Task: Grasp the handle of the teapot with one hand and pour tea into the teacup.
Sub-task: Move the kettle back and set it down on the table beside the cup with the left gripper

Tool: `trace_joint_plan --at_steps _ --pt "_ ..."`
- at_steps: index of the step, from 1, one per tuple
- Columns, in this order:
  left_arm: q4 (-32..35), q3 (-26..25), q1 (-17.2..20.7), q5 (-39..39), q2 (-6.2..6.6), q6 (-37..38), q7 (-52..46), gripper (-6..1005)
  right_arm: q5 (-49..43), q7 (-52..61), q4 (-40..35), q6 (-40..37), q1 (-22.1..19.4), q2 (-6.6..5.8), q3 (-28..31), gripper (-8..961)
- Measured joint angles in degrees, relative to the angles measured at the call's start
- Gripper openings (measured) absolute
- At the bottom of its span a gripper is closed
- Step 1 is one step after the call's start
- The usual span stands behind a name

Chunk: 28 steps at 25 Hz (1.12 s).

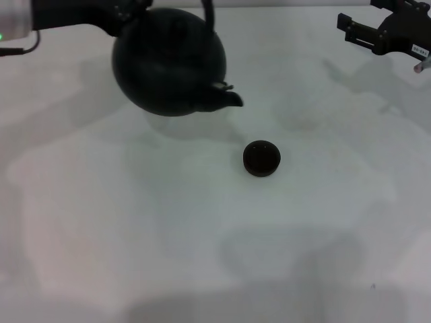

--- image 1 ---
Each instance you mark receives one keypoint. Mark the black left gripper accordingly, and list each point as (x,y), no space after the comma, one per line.
(70,15)

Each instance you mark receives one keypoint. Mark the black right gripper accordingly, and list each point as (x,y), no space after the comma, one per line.
(404,30)

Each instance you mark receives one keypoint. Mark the small dark teacup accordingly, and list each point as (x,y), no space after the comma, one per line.
(261,158)

